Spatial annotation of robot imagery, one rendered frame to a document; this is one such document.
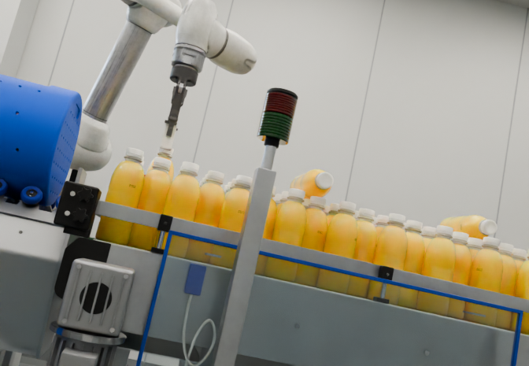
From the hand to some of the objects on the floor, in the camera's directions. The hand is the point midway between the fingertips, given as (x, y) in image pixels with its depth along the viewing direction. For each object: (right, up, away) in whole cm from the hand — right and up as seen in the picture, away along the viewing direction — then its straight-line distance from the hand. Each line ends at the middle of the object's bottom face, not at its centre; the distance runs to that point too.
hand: (168, 138), depth 159 cm
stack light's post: (+3, -114, -65) cm, 131 cm away
